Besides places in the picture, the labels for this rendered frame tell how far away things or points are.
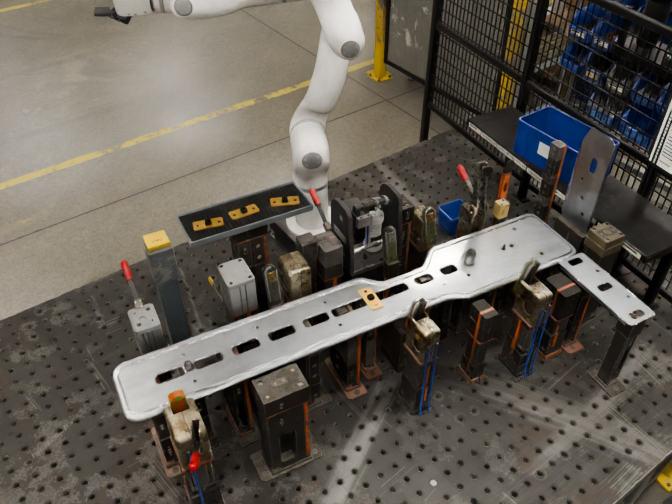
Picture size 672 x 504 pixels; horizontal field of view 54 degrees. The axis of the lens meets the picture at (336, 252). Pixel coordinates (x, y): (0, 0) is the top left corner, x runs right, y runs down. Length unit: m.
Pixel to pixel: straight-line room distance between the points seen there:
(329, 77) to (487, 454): 1.18
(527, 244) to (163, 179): 2.60
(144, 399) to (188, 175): 2.61
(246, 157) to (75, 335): 2.23
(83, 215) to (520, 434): 2.80
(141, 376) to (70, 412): 0.43
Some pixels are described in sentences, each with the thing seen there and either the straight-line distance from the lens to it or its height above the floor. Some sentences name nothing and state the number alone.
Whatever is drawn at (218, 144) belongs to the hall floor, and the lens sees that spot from 4.40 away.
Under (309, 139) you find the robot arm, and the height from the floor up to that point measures 1.22.
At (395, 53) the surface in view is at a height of 0.25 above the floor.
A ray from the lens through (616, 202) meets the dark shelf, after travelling 2.32.
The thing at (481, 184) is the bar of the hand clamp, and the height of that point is 1.14.
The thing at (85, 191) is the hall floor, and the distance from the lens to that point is 4.19.
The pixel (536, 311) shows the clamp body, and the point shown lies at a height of 0.99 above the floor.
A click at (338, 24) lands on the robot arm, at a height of 1.59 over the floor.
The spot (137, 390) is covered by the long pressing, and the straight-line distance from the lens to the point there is 1.71.
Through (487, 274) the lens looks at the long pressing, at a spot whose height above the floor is 1.00.
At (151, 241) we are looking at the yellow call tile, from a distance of 1.85.
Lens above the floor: 2.32
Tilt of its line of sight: 42 degrees down
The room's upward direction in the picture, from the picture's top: straight up
